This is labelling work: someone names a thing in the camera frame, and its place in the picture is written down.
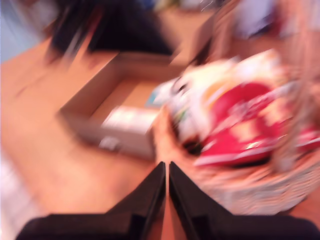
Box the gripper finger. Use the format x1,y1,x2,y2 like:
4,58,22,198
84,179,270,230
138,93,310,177
104,161,167,240
169,160,234,240

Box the cream red Maltesers bunnies bag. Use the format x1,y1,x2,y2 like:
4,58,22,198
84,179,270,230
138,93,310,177
194,49,320,167

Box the brown cardboard box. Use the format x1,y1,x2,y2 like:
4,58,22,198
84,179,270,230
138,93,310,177
58,7,226,161

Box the woven wicker basket with handle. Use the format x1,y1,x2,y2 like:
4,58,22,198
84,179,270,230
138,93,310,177
152,0,320,216

